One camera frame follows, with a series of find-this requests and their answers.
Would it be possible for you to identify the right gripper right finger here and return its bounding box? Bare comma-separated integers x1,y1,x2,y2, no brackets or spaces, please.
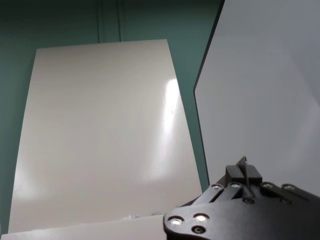
247,164,266,199

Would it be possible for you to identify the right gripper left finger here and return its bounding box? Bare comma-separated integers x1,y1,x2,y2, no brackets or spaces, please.
225,164,248,200

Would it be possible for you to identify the white glossy board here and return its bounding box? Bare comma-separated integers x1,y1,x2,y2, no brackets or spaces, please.
6,38,204,240

